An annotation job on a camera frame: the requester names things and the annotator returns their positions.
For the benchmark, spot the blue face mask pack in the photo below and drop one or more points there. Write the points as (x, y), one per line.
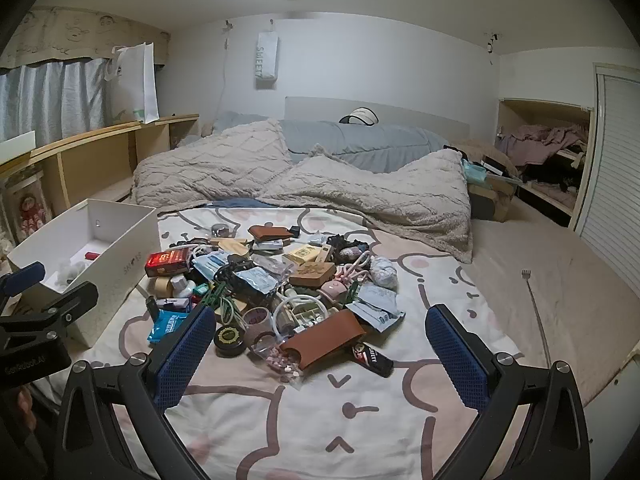
(210, 266)

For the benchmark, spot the white blue mask packet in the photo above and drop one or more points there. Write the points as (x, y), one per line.
(377, 307)

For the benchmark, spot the silver tape roll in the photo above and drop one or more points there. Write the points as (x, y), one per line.
(221, 230)

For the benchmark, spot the zip bag of pink beads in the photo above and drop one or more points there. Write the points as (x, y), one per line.
(282, 362)

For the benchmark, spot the white cap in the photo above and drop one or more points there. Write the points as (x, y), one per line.
(360, 116)

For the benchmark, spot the grey knit ball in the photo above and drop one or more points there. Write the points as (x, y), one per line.
(384, 271)

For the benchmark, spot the teal tissue pack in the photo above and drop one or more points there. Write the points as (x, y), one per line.
(475, 171)

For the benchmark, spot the white louvered door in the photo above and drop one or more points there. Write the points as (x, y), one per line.
(612, 170)

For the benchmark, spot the purple tape roll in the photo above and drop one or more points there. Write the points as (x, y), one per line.
(257, 321)

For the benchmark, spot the long wooden board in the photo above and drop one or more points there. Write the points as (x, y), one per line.
(234, 247)

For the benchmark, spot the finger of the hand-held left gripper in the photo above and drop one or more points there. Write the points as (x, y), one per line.
(70, 302)
(22, 277)

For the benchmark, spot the blue snack packet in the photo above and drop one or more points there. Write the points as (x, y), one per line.
(167, 324)

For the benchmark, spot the beige fluffy blanket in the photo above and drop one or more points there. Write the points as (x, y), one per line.
(225, 165)

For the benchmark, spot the white hanging paper bag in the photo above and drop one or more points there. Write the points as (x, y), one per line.
(267, 57)

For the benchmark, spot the white shoe box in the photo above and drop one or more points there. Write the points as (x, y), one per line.
(125, 260)

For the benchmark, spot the white cotton balls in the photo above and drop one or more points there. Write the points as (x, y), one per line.
(65, 270)

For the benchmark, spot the grey curtain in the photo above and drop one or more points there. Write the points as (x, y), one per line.
(50, 95)

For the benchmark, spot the navy blue cloth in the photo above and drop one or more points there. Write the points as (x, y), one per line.
(240, 203)

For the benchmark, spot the brown wallet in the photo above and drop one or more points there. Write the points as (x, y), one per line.
(270, 232)

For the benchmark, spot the wooden shelf unit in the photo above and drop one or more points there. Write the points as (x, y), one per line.
(85, 160)

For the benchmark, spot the clear organiser box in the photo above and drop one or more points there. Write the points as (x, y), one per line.
(307, 317)

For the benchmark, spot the white plastic tube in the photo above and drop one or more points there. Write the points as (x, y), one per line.
(276, 317)

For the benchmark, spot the metal back scratcher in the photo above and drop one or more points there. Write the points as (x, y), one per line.
(534, 305)

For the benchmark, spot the green clothes peg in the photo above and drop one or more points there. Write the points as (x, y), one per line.
(212, 299)
(355, 292)

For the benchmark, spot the white black slim box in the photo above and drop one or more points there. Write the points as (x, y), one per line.
(172, 304)

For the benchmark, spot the black red tube packet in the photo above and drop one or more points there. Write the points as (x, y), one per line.
(372, 358)

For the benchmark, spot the grey pillow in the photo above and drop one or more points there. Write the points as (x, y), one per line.
(360, 145)

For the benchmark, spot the black claw hair clip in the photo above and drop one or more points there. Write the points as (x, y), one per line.
(232, 272)

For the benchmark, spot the cream printed box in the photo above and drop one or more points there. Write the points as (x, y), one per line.
(301, 254)

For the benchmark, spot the brown bedside stool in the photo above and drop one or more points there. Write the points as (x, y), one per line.
(492, 202)

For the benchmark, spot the teal small box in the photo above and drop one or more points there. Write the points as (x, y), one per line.
(200, 290)

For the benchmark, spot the red doll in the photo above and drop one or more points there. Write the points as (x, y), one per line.
(31, 212)

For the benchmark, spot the pink clothes pile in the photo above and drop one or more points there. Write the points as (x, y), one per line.
(545, 140)

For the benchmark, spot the pink computer mouse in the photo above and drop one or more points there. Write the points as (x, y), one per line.
(333, 291)

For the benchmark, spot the dark clothes pile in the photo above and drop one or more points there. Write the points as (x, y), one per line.
(555, 172)

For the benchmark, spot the pink sunglasses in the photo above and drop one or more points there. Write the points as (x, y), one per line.
(352, 270)

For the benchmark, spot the white tote bag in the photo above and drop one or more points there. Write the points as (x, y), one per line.
(137, 80)

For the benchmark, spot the silver foil packet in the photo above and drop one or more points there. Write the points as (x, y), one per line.
(257, 280)

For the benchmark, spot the beige masking tape roll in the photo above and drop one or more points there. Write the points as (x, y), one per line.
(162, 286)

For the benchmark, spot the black round tin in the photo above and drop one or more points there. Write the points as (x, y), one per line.
(230, 341)

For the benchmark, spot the beige printed valance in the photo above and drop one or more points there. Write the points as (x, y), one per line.
(75, 35)

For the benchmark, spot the white jar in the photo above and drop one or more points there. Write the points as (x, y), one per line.
(182, 286)

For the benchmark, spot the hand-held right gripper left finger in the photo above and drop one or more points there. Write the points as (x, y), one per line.
(182, 350)

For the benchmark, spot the grey headboard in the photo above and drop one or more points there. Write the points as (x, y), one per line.
(310, 109)

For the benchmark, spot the dark beaded tangle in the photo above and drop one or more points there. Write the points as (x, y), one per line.
(347, 246)

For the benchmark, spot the red box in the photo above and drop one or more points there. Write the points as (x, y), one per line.
(167, 262)

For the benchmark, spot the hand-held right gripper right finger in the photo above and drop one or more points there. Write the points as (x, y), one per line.
(457, 350)

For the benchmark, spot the brown leather pouch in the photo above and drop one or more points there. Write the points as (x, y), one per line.
(325, 337)

